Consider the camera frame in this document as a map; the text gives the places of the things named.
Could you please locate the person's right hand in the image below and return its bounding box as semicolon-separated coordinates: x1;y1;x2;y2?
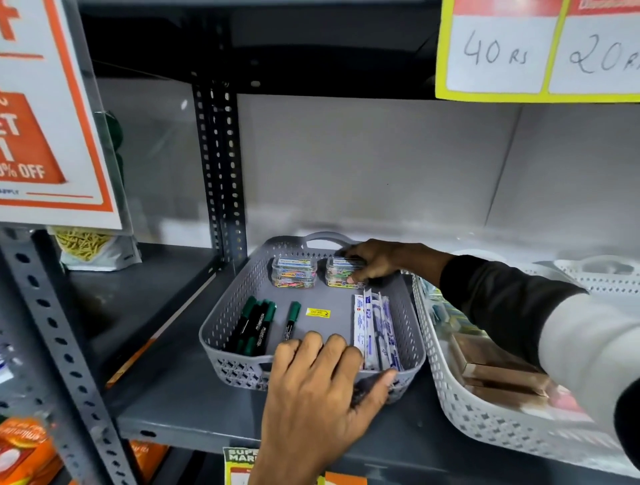
336;239;416;286

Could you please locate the person's left hand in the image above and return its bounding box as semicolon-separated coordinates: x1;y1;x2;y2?
248;332;399;473

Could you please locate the grey plastic basket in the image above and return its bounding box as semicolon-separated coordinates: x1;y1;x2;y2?
199;231;427;405

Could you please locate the person's left forearm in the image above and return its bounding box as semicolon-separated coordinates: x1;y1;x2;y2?
248;470;323;485

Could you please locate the person's right forearm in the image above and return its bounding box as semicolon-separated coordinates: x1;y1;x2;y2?
409;244;640;470

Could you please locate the green black marker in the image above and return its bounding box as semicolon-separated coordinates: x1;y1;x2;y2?
226;296;257;351
252;301;277;356
239;300;270;355
282;301;303;342

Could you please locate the white pen packet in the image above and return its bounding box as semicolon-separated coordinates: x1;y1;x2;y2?
376;294;404;371
353;294;367;356
363;288;385;371

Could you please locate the pile of coloured stationery packets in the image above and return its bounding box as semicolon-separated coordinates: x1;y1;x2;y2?
422;280;483;343

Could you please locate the grey metal shelf board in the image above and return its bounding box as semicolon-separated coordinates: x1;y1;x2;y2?
77;0;443;100
104;260;640;485
67;242;223;385

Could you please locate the large white plastic basket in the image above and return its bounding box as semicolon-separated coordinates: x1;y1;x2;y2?
412;272;640;479

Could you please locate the brown cardboard box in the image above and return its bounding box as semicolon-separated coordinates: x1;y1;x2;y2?
449;333;541;374
464;384;551;409
461;363;555;396

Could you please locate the green yellow shelf label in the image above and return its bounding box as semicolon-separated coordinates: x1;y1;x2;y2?
223;447;328;485

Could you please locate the orange snack packet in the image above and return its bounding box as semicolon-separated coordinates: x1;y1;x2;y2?
129;440;171;483
0;417;65;485

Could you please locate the pink packet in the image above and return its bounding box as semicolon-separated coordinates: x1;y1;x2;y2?
549;387;588;413

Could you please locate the bag of yellow rubber bands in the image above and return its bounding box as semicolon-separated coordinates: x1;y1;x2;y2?
47;226;143;272

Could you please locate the dark green object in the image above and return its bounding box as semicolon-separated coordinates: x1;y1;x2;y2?
94;110;126;188

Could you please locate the yellow bordered price sign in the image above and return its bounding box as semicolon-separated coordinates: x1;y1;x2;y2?
434;0;640;105

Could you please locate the orange white promotion sign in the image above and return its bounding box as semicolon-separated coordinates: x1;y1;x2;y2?
0;0;124;232

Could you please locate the perforated metal rack post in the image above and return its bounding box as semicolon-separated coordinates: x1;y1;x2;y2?
191;82;249;268
0;226;138;485

